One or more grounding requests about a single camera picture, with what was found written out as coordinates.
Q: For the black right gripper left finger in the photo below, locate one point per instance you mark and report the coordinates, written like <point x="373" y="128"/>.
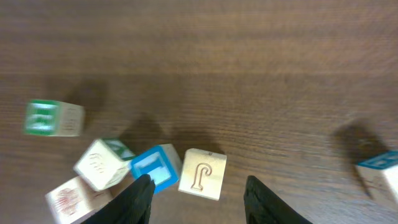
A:
<point x="131" y="206"/>

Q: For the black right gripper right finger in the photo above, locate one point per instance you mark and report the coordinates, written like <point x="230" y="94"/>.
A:
<point x="263" y="206"/>

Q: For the blue L wooden block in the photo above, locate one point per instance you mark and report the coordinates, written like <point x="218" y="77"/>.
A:
<point x="162" y="163"/>

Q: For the plain J wooden block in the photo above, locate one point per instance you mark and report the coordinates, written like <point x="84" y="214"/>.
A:
<point x="202" y="173"/>

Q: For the butterfly I wooden block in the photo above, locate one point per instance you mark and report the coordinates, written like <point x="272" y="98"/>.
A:
<point x="379" y="174"/>

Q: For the red 6 wooden block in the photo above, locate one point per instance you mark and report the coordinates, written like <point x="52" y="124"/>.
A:
<point x="105" y="163"/>

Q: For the red number shell block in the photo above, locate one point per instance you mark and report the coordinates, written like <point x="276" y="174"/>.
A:
<point x="75" y="201"/>

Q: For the green R wooden block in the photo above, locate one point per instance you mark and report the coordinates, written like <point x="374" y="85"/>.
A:
<point x="53" y="118"/>

